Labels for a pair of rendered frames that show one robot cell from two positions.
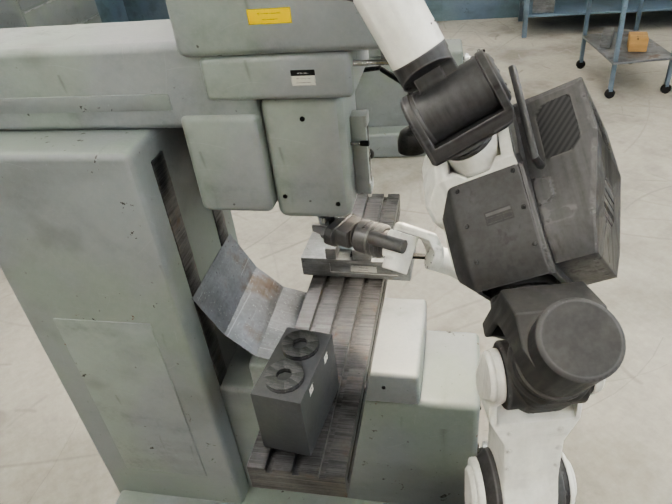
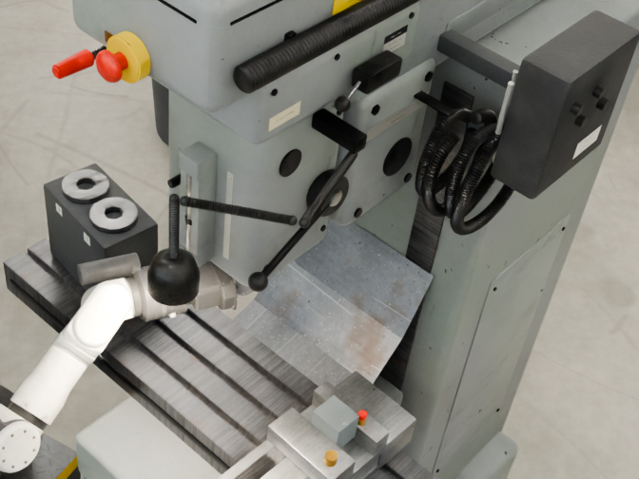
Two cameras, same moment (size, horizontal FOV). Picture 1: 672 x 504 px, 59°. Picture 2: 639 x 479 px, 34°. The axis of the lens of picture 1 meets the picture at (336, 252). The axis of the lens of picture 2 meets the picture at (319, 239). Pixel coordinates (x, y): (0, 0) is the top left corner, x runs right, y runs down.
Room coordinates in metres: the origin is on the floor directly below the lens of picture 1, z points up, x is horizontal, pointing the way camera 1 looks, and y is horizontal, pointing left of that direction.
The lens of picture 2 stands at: (1.92, -1.07, 2.48)
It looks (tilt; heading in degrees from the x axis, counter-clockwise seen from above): 43 degrees down; 112
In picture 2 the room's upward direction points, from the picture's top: 8 degrees clockwise
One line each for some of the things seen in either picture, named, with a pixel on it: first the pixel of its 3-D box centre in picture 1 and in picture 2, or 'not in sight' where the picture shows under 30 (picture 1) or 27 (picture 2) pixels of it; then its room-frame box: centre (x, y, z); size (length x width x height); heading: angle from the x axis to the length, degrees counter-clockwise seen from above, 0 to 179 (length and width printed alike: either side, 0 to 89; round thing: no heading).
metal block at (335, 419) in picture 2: not in sight; (334, 424); (1.59, -0.04, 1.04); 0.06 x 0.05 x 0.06; 163
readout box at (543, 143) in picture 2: not in sight; (567, 106); (1.76, 0.22, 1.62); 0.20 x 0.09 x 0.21; 75
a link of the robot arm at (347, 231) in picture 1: (355, 234); (190, 285); (1.30, -0.06, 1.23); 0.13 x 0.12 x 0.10; 140
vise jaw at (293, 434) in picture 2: (365, 242); (310, 450); (1.57, -0.10, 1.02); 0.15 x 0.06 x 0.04; 163
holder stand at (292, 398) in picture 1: (298, 387); (101, 236); (0.98, 0.13, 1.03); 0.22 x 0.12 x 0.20; 158
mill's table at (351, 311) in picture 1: (343, 305); (259, 420); (1.43, 0.00, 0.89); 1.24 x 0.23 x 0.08; 165
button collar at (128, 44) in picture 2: not in sight; (128, 57); (1.30, -0.21, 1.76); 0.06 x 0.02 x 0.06; 165
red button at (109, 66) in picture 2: not in sight; (113, 65); (1.30, -0.23, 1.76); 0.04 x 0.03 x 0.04; 165
